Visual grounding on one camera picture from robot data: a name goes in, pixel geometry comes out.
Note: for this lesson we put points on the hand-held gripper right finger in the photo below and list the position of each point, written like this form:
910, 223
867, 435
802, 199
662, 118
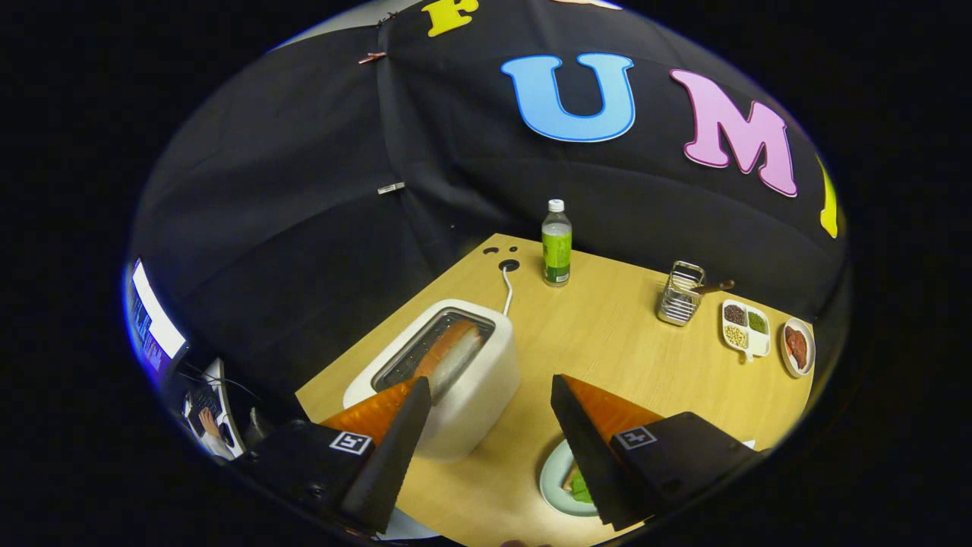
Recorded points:
585, 448

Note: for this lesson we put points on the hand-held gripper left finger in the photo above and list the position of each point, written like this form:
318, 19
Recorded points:
399, 456

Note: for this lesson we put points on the green lettuce leaf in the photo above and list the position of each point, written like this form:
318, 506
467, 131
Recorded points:
581, 488

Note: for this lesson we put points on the toasted bread slice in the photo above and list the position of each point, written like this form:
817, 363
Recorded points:
456, 349

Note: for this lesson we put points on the bread slice under ham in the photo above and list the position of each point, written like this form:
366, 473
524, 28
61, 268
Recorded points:
568, 479

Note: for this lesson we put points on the pale green round plate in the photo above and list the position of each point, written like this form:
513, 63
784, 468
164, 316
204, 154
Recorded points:
554, 479

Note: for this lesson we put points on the white toaster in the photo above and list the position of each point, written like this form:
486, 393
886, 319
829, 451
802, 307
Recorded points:
486, 395

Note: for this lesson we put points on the green label water bottle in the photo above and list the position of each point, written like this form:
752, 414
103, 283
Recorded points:
557, 251

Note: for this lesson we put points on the white divided dish with beans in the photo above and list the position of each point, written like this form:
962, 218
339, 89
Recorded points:
759, 346

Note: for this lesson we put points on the brown steak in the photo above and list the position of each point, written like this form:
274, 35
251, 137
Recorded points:
796, 347

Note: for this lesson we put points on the white round plate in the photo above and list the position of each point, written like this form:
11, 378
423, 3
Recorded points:
811, 351

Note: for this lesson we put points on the white tag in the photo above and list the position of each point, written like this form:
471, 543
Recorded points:
391, 188

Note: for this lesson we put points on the computer monitor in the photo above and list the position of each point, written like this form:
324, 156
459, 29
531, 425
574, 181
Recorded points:
156, 315

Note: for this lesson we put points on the black backdrop cloth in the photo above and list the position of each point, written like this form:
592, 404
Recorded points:
304, 190

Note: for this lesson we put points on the red clip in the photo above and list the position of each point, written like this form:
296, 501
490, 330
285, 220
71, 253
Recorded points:
372, 57

